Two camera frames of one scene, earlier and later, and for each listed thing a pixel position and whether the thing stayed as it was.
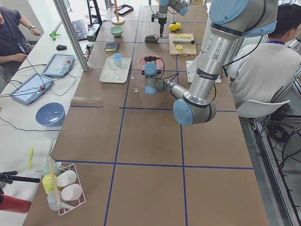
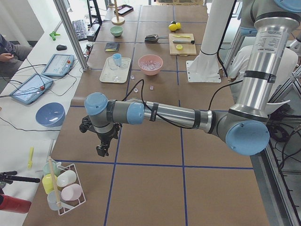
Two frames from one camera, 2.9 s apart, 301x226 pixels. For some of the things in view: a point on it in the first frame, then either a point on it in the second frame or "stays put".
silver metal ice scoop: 153,38 stays put
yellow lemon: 172,27 stays put
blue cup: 117,59 stays put
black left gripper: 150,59 to 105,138
